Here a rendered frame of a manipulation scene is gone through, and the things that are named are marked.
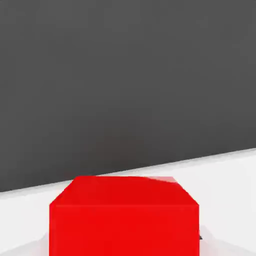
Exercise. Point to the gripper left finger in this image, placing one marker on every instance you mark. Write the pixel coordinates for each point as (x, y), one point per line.
(41, 250)

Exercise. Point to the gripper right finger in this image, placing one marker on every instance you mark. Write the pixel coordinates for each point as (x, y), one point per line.
(208, 247)

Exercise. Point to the small red cube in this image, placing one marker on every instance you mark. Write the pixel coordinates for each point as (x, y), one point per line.
(124, 220)

